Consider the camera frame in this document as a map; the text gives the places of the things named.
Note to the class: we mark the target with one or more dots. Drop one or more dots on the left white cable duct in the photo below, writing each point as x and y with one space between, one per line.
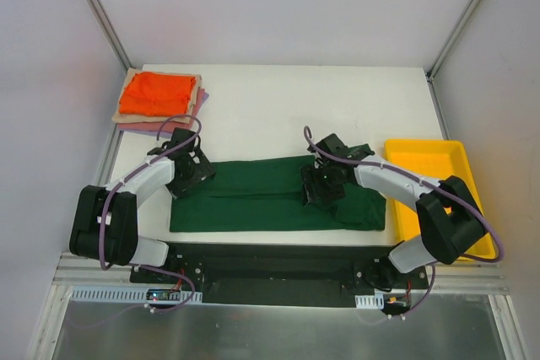
134 295

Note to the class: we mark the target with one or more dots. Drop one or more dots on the aluminium frame post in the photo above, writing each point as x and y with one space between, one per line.
108 29
451 40

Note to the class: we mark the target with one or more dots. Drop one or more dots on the right aluminium frame post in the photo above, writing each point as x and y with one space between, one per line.
451 40

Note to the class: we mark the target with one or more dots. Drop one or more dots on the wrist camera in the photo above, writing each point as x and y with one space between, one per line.
332 149
182 142

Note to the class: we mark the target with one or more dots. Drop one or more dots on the left aluminium frame post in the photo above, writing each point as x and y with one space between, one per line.
108 29

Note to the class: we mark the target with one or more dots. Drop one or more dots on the yellow plastic tray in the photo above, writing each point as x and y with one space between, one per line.
433 158

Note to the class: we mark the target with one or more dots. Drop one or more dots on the aluminium front rail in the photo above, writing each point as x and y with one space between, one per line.
468 278

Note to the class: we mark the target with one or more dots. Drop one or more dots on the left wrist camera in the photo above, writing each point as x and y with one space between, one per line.
182 142

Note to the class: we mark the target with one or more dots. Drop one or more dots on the white cable duct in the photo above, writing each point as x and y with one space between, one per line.
134 295
375 301

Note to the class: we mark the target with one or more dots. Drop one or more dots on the folded beige t shirt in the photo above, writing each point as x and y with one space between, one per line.
120 118

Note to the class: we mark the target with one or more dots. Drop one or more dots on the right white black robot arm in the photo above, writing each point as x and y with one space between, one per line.
449 219

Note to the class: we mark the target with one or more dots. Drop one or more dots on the folded lavender t shirt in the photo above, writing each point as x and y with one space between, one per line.
206 98

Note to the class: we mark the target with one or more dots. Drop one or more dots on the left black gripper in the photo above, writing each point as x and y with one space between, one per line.
194 177

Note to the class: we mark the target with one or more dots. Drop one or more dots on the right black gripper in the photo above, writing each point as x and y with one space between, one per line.
321 190

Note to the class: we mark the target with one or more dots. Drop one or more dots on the right white cable duct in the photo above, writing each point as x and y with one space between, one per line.
375 301

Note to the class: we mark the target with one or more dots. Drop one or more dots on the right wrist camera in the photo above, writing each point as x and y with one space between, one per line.
332 149

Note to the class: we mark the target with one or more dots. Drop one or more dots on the folded pink t shirt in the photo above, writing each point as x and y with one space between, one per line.
164 126

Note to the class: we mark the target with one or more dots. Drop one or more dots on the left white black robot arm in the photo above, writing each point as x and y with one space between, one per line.
105 226

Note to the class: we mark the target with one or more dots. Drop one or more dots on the folded orange t shirt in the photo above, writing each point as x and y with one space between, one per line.
157 95

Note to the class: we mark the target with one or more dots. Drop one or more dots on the dark green t shirt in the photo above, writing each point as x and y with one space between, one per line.
267 196

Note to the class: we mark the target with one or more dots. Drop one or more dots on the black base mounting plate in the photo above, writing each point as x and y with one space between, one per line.
261 274

